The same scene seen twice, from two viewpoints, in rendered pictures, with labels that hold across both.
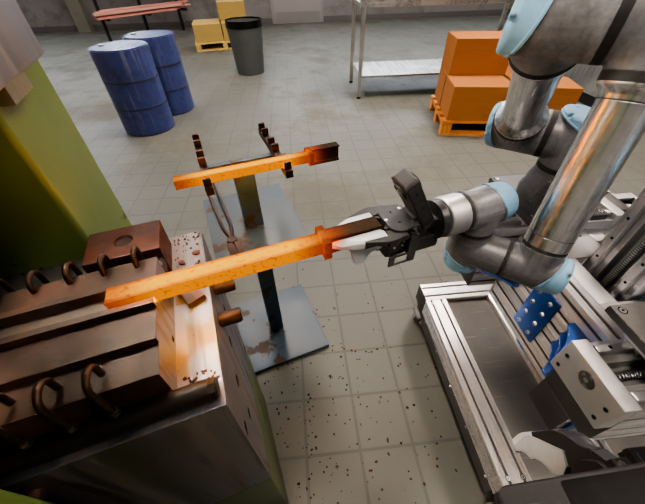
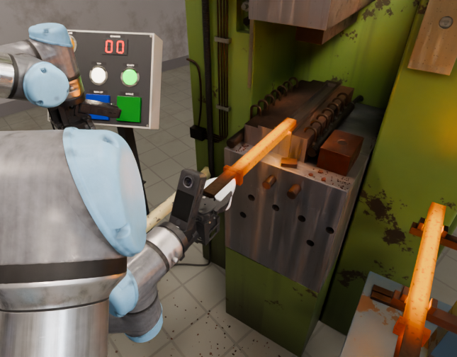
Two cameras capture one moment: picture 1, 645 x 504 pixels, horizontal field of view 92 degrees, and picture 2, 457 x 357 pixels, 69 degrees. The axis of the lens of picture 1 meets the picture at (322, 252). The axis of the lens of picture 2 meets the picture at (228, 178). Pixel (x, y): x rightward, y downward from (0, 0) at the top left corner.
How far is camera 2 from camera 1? 0.94 m
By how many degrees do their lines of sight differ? 92
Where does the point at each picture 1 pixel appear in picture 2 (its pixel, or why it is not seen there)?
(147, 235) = (337, 148)
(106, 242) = (347, 138)
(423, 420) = not seen: outside the picture
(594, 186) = not seen: hidden behind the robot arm
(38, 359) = (284, 109)
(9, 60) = (292, 20)
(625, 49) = not seen: outside the picture
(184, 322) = (275, 156)
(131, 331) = (268, 122)
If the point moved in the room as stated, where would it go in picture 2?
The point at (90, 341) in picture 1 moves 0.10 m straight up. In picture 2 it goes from (277, 117) to (280, 85)
